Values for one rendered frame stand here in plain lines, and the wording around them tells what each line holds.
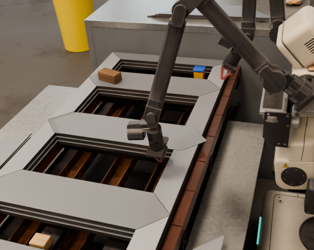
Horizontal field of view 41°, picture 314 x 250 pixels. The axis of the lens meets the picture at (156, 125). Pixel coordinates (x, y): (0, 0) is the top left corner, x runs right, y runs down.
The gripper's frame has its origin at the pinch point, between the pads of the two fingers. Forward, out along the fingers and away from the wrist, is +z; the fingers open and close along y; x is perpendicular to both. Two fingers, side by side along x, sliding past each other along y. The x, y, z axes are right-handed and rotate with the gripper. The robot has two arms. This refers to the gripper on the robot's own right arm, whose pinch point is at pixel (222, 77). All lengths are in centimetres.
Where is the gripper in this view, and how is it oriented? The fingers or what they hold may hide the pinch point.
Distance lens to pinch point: 199.2
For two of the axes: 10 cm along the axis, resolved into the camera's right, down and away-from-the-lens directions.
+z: -3.5, 7.1, 6.2
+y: -2.8, 5.5, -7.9
